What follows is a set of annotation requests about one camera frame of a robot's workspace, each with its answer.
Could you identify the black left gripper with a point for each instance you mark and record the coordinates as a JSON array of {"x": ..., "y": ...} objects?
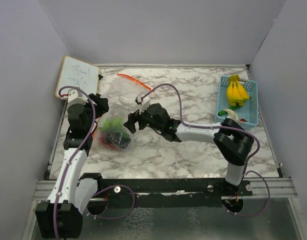
[{"x": 101, "y": 107}]

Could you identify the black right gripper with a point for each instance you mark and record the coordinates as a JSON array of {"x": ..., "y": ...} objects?
[{"x": 135, "y": 117}]

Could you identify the clear zip top bag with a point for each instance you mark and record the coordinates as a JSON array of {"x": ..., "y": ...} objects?
[
  {"x": 111, "y": 141},
  {"x": 121, "y": 95}
]

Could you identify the white fake mushroom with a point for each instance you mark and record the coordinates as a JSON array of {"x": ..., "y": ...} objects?
[{"x": 233, "y": 115}]

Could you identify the yellow fake banana bunch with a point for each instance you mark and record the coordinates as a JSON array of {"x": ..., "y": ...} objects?
[{"x": 236, "y": 94}]

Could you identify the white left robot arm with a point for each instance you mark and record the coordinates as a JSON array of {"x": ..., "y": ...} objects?
[{"x": 61, "y": 215}]

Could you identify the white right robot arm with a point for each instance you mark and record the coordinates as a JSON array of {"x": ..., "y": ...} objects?
[{"x": 233, "y": 141}]

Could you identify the green fake vegetable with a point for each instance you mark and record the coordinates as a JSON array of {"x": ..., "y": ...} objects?
[{"x": 113, "y": 125}]

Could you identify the green fake food in basket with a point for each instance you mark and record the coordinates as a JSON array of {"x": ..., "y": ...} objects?
[{"x": 228, "y": 110}]

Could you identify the light blue plastic basket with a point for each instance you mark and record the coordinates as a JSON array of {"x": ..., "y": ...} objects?
[{"x": 247, "y": 113}]

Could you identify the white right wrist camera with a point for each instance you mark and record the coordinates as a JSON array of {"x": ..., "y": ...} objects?
[{"x": 143, "y": 102}]

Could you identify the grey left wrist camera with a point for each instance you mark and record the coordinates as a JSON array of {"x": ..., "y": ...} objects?
[{"x": 75, "y": 97}]

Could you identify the small whiteboard with wooden frame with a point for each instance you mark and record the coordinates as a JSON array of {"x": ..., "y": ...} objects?
[{"x": 77, "y": 73}]

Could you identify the black metal base rail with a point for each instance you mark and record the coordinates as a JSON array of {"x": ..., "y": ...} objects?
[{"x": 164, "y": 192}]

